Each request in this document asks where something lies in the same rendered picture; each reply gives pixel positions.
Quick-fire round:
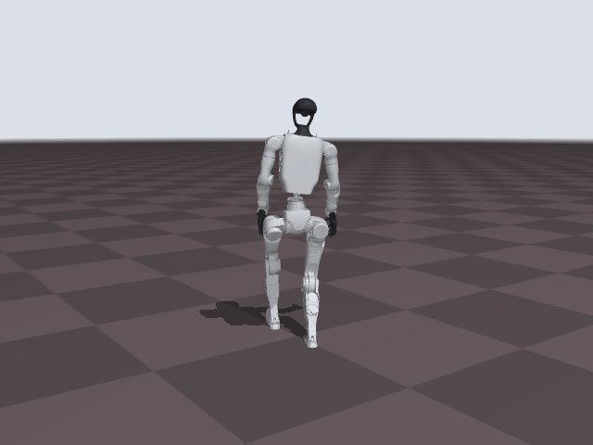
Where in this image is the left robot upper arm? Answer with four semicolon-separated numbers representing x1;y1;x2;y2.
259;135;284;187

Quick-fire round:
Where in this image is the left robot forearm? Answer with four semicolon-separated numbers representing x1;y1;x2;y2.
257;178;270;215

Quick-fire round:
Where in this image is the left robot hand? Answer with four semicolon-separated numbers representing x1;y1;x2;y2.
257;210;268;235

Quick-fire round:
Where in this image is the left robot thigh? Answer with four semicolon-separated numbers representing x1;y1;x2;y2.
263;215;285;274

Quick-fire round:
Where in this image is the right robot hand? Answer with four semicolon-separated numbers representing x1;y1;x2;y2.
325;212;337;237

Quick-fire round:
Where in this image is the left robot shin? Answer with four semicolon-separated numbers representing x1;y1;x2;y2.
264;259;280;324

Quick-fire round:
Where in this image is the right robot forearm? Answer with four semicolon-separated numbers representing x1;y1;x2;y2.
324;186;340;218

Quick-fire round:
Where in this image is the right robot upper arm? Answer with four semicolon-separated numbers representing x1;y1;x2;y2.
322;141;340;191

